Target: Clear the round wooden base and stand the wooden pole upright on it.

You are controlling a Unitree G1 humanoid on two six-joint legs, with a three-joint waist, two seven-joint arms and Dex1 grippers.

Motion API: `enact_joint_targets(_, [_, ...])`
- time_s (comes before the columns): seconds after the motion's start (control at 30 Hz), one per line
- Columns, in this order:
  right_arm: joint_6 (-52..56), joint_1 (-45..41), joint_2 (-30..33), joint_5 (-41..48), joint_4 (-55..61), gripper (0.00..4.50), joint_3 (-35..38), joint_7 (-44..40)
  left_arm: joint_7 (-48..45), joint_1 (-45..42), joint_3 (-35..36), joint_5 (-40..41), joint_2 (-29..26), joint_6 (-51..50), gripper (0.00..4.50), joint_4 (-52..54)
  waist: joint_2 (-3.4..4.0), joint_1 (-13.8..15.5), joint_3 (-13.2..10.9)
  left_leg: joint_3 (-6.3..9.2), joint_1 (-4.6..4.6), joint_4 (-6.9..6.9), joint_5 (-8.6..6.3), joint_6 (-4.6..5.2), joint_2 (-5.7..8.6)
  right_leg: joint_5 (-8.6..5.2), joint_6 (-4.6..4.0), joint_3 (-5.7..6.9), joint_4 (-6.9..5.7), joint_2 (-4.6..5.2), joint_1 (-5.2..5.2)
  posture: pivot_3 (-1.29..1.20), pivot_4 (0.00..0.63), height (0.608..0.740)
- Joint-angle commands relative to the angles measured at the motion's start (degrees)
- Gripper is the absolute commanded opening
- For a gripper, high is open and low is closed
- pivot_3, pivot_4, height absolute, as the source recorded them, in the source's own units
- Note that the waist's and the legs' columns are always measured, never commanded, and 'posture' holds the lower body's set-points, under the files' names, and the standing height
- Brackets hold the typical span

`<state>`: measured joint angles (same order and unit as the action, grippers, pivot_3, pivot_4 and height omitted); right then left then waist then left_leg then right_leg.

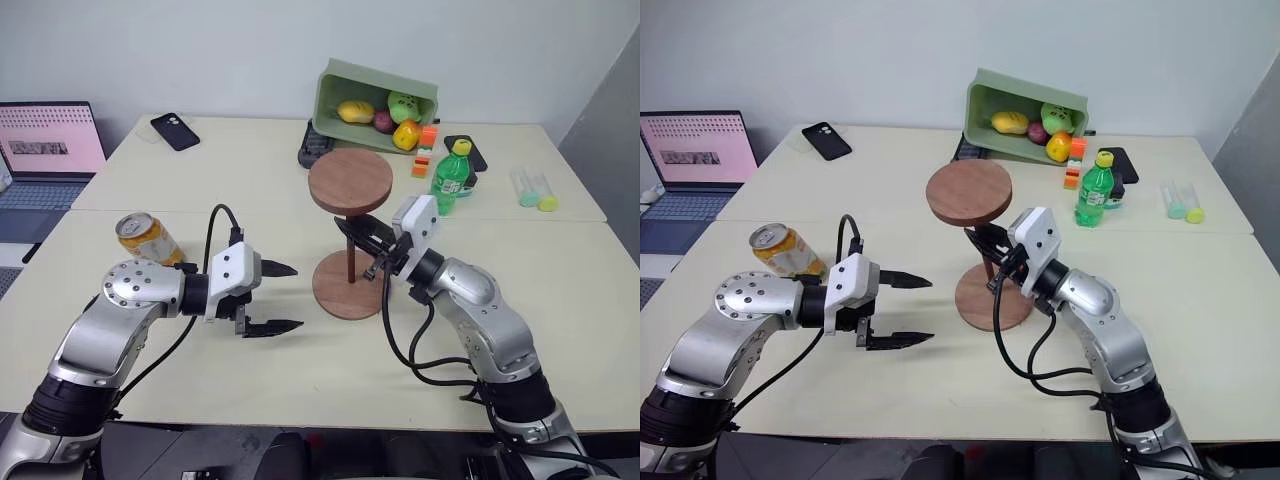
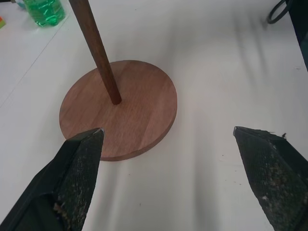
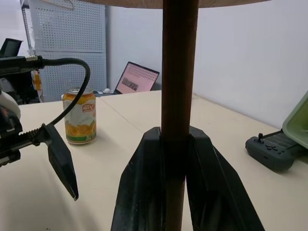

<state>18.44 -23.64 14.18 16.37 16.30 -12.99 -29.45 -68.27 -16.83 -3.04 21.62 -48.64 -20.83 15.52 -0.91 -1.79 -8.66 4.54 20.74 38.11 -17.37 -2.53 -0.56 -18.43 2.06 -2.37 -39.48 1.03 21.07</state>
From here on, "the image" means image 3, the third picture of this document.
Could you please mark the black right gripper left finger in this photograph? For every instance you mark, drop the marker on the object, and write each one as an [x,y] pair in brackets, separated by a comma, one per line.
[142,183]

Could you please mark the grey handheld remote controller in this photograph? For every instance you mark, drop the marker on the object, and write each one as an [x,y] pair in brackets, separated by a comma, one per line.
[269,154]

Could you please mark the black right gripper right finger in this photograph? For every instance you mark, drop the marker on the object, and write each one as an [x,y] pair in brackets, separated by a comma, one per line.
[211,192]

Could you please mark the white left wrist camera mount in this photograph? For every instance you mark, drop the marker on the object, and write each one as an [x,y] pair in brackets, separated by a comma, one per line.
[9,103]

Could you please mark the black monitor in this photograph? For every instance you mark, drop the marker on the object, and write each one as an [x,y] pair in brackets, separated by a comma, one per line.
[9,47]

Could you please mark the open laptop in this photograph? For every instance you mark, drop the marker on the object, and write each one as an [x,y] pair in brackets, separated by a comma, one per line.
[137,79]

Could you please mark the white perforated pegboard panel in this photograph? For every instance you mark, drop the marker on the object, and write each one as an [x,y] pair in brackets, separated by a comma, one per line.
[69,41]

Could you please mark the light green plastic bin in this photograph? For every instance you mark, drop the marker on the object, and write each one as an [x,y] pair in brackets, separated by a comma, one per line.
[298,120]

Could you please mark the white computer mouse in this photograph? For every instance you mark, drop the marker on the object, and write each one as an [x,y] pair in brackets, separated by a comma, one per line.
[107,91]

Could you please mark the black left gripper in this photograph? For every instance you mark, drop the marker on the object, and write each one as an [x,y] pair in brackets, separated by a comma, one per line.
[9,142]

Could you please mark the grey metal shelf post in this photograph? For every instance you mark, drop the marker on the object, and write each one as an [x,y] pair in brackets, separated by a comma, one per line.
[26,26]

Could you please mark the orange juice drink can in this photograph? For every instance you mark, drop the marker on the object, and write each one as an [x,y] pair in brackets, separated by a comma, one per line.
[80,120]

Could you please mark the brown wooden pole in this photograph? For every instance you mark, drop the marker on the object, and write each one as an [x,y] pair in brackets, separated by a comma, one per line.
[178,72]

